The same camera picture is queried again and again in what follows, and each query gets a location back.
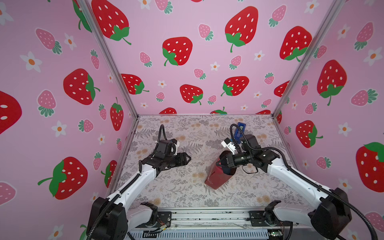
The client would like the dark red wrapping paper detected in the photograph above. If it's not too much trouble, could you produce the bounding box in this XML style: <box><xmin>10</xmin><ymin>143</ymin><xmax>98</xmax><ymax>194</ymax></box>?
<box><xmin>205</xmin><ymin>152</ymin><xmax>237</xmax><ymax>190</ymax></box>

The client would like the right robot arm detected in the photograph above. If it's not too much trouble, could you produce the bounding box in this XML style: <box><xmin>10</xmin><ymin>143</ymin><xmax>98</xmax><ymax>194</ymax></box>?
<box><xmin>217</xmin><ymin>135</ymin><xmax>352</xmax><ymax>240</ymax></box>

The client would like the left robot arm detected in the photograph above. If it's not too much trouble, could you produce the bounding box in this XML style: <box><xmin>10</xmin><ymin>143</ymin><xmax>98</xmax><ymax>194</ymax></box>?
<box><xmin>86</xmin><ymin>139</ymin><xmax>191</xmax><ymax>240</ymax></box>

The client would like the blue tape dispenser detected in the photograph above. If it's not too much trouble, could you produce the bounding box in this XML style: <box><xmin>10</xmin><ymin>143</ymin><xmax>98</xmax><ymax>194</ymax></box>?
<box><xmin>234</xmin><ymin>122</ymin><xmax>246</xmax><ymax>144</ymax></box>

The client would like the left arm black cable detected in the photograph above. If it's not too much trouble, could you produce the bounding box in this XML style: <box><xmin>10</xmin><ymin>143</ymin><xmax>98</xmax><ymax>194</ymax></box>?
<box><xmin>86</xmin><ymin>124</ymin><xmax>169</xmax><ymax>240</ymax></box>

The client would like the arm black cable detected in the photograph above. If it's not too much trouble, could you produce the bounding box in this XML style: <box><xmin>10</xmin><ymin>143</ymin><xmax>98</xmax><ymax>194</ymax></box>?
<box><xmin>86</xmin><ymin>124</ymin><xmax>169</xmax><ymax>240</ymax></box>
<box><xmin>229</xmin><ymin>123</ymin><xmax>379</xmax><ymax>240</ymax></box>

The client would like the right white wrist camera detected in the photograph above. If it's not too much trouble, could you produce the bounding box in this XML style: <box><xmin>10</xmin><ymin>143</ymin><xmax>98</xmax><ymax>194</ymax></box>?
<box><xmin>221</xmin><ymin>138</ymin><xmax>237</xmax><ymax>155</ymax></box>

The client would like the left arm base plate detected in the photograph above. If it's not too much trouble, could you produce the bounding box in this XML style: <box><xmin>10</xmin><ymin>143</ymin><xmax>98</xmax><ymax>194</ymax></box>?
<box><xmin>137</xmin><ymin>211</ymin><xmax>172</xmax><ymax>228</ymax></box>

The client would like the aluminium rail frame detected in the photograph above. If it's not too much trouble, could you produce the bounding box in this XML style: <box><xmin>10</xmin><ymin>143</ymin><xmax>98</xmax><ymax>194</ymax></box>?
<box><xmin>123</xmin><ymin>208</ymin><xmax>324</xmax><ymax>240</ymax></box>

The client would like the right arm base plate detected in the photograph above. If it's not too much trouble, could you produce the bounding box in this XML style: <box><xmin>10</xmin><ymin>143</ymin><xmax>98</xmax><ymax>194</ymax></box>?
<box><xmin>247</xmin><ymin>211</ymin><xmax>291</xmax><ymax>227</ymax></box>

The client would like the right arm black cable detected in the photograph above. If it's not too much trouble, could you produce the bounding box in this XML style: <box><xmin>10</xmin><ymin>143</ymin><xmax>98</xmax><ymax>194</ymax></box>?
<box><xmin>229</xmin><ymin>123</ymin><xmax>379</xmax><ymax>240</ymax></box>

